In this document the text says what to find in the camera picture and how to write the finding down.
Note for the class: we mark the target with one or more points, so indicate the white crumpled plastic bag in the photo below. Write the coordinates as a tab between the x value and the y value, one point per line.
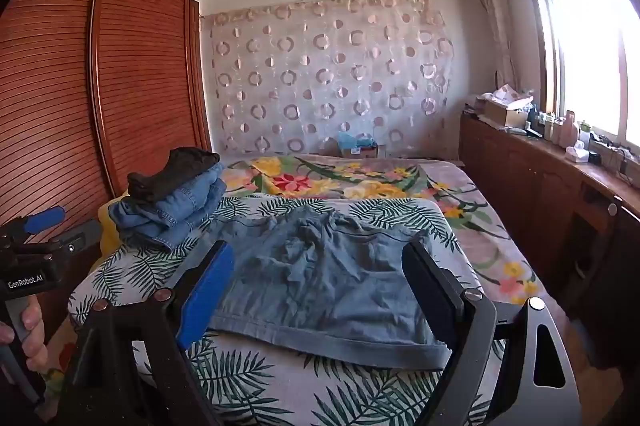
510	94

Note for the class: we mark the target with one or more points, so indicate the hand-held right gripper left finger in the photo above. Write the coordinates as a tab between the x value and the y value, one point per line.
205	291

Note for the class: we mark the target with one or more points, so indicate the long wooden cabinet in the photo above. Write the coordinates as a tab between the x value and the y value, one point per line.
525	186

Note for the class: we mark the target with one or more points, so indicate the white tissue box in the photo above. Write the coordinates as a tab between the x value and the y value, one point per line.
577	154

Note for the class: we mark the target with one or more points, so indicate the cream window curtain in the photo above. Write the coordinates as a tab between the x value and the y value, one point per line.
495	16

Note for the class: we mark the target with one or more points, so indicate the yellow plush toy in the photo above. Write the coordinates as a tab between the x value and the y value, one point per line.
106	231

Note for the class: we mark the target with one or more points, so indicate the brown cardboard box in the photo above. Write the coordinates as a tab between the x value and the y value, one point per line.
502	114

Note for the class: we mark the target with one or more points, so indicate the small cardboard box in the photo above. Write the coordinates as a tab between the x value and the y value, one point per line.
367	151

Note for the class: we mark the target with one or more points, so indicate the pink bottle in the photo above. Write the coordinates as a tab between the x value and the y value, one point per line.
571	129

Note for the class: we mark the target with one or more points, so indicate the blue-grey pants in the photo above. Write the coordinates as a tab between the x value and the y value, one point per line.
325	276

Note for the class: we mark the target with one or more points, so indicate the wooden louvered wardrobe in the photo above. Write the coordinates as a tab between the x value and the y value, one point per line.
125	56

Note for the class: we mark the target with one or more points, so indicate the blue plastic bag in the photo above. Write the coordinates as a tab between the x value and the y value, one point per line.
352	139

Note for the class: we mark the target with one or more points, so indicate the folded blue denim jeans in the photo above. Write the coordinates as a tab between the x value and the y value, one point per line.
170	211

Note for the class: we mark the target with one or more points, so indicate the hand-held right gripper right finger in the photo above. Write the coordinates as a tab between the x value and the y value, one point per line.
425	281

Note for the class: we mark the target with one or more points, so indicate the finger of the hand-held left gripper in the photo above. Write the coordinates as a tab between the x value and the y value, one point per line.
80	235
45	218

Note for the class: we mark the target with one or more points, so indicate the floral blanket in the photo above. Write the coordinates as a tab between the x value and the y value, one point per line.
350	176

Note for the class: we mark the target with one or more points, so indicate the person's left hand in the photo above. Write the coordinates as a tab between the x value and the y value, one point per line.
36	336

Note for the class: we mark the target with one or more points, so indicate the wooden framed window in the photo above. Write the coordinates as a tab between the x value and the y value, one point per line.
585	46

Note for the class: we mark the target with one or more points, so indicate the circle pattern sheer curtain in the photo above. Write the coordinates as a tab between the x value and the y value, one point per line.
325	71

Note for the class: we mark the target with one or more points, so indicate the folded black garment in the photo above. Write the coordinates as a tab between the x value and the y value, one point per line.
170	176

